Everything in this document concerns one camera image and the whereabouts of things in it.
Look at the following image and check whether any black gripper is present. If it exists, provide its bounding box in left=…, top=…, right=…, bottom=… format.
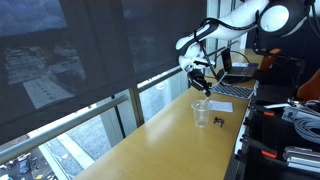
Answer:
left=179, top=56, right=211, bottom=97

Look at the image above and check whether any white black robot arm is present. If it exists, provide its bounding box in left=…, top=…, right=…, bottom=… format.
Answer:
left=176, top=0, right=319, bottom=97

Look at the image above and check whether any clear plastic cup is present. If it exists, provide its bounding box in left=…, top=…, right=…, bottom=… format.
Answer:
left=191, top=100, right=211, bottom=128

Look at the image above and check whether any white paper sheet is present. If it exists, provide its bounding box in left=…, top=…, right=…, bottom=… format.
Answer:
left=210, top=100, right=233, bottom=112

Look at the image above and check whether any checkerboard calibration board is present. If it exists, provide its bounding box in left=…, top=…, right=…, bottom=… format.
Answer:
left=213, top=85, right=253, bottom=99

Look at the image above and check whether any open laptop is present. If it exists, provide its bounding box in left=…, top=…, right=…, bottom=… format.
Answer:
left=218, top=48, right=258, bottom=84

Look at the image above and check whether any small black clip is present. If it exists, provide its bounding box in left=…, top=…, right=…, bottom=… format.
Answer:
left=213, top=117, right=225, bottom=128

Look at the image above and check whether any right orange black clamp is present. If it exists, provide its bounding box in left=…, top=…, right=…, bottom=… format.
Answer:
left=251, top=104, right=275, bottom=116

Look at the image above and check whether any orange black clamp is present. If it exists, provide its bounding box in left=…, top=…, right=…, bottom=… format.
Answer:
left=251, top=104, right=275, bottom=116
left=241, top=136, right=277, bottom=159

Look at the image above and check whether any left orange black clamp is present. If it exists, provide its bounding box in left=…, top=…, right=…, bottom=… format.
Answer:
left=241, top=136, right=277, bottom=159

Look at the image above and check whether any orange chair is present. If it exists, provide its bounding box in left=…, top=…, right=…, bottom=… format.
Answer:
left=297, top=68, right=320, bottom=101

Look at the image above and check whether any silver aluminium profile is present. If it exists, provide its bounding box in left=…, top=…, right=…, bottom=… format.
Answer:
left=283, top=146, right=320, bottom=173

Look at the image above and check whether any metal window railing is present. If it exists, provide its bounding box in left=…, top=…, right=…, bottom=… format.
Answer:
left=0, top=57, right=204, bottom=165

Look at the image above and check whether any grey coiled cable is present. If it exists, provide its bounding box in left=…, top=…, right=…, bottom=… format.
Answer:
left=293, top=118, right=320, bottom=145

